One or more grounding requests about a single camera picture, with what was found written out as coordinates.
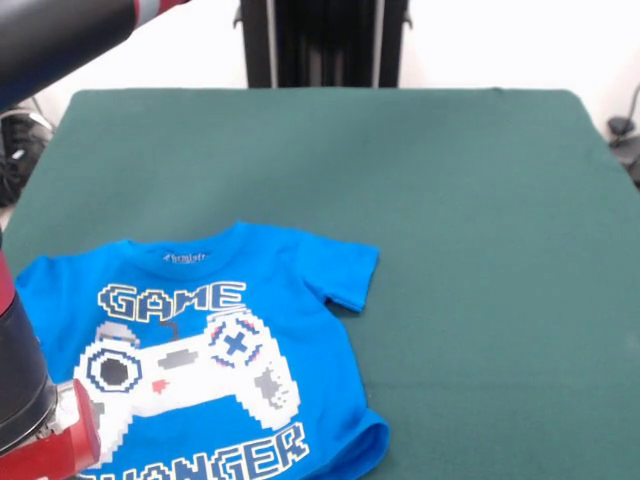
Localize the black equipment with cables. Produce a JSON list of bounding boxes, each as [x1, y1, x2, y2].
[[0, 102, 55, 207]]

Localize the blue laundry item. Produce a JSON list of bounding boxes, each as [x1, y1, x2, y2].
[[13, 220, 391, 480]]

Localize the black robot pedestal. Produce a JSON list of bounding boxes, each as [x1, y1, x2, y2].
[[232, 0, 419, 89]]

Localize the grey cable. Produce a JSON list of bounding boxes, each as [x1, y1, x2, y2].
[[29, 97, 56, 134]]

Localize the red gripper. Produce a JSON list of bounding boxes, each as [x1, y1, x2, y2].
[[0, 378, 104, 480]]

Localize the dark green table cloth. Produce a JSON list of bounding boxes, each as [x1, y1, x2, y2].
[[0, 87, 640, 480]]

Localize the black floor device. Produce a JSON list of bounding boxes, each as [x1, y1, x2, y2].
[[610, 137, 640, 189]]

